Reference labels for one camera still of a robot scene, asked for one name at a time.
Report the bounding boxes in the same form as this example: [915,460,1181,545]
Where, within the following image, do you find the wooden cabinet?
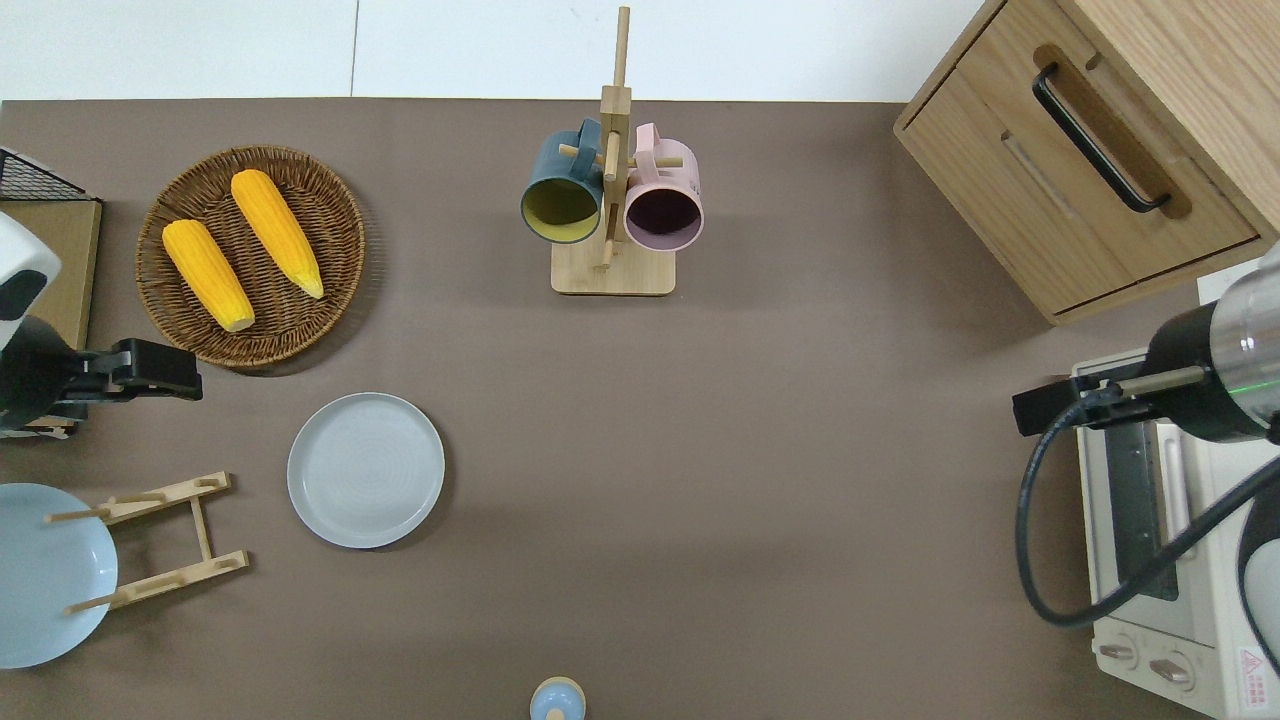
[893,0,1280,326]

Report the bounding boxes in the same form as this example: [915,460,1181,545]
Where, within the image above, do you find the pink mug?
[623,122,705,252]

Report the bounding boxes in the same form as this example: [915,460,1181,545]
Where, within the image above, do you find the brown wicker basket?
[135,145,367,369]

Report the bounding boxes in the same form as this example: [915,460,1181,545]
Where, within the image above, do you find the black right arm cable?
[1015,368,1280,629]

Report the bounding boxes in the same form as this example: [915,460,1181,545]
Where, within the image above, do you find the light blue plate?
[0,483,119,670]

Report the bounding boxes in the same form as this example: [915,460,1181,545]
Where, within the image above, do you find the blue service bell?
[529,677,587,720]

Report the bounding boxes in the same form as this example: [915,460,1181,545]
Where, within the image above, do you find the wooden mug tree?
[550,5,686,297]

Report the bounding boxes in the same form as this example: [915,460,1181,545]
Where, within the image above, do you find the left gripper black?
[60,340,203,403]

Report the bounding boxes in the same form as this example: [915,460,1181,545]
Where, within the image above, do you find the oven door handle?
[1158,425,1193,561]

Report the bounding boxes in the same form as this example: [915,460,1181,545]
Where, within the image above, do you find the black cabinet handle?
[1032,63,1173,214]

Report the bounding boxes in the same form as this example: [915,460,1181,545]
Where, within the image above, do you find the white toaster oven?
[1070,350,1280,720]

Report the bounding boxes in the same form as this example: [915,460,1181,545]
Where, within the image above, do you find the yellow corn cob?
[230,169,326,300]
[161,219,256,333]

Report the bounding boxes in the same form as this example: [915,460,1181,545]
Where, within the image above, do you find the wire and wood shelf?
[0,145,104,441]

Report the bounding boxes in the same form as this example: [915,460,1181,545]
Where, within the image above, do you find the red triangle warning sticker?
[1235,648,1280,693]

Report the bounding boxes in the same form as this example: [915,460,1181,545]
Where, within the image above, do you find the wooden plate rack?
[43,471,251,616]

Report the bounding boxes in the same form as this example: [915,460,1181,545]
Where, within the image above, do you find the dark teal mug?
[520,118,606,245]

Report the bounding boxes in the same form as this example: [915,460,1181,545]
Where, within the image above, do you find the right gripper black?
[1013,372,1153,437]

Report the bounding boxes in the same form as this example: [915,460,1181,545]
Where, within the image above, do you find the gray plate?
[287,392,446,550]

